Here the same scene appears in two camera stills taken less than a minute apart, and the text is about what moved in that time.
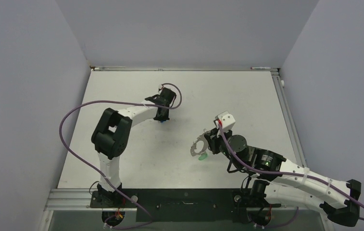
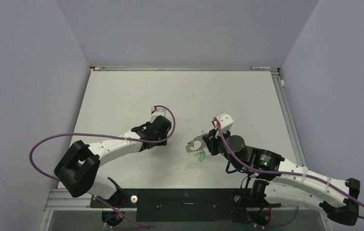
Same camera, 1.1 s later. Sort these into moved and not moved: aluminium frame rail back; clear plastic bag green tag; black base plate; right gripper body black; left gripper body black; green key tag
Moved: clear plastic bag green tag; left gripper body black
Not moved: right gripper body black; green key tag; aluminium frame rail back; black base plate
